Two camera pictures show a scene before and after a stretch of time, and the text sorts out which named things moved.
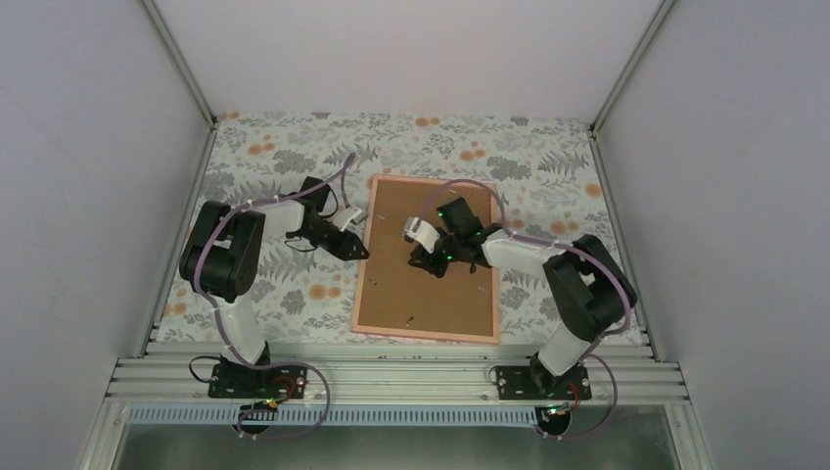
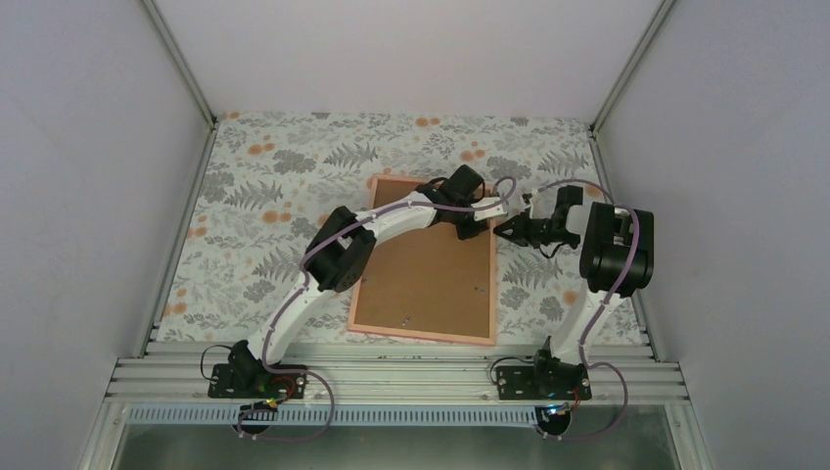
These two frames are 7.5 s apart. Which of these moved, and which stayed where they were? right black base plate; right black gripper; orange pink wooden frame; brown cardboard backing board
Moved: right black gripper
Stayed: brown cardboard backing board; right black base plate; orange pink wooden frame
